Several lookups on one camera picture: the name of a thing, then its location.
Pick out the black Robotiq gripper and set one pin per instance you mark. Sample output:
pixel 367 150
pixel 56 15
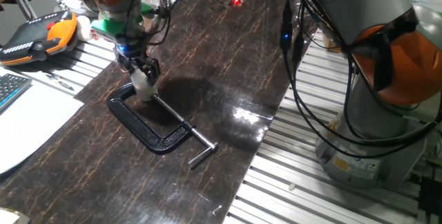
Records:
pixel 133 49

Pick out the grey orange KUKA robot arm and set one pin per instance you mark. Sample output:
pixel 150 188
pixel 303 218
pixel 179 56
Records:
pixel 359 6

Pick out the white translucent plastic jar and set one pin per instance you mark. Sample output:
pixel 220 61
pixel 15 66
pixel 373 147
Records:
pixel 143 91

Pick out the black C-clamp with steel screw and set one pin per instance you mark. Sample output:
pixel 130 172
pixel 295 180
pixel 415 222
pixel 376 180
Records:
pixel 138 127

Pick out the green flange adapter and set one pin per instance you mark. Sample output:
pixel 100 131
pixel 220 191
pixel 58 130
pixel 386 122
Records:
pixel 105 26

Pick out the dark brown marble pattern mat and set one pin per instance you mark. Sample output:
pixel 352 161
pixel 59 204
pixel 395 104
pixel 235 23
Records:
pixel 207 79

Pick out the white round object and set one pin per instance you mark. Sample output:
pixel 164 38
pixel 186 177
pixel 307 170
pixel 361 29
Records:
pixel 84 28

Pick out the dark pen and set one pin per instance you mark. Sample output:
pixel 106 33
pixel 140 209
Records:
pixel 60 83

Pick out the orange black teach pendant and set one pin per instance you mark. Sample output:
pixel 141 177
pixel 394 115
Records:
pixel 38 40

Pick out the large white paper sheet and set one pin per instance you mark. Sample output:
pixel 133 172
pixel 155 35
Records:
pixel 31 123

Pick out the black computer keyboard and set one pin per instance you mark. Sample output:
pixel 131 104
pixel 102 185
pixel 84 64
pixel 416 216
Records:
pixel 12 87

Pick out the tiny white plastic bit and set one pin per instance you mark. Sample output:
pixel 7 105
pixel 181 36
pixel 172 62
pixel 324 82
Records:
pixel 292 186

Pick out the gold foil box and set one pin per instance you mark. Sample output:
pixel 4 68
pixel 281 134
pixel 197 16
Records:
pixel 14 217

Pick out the white plastic bag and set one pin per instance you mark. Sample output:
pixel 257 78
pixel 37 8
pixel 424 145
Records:
pixel 431 2

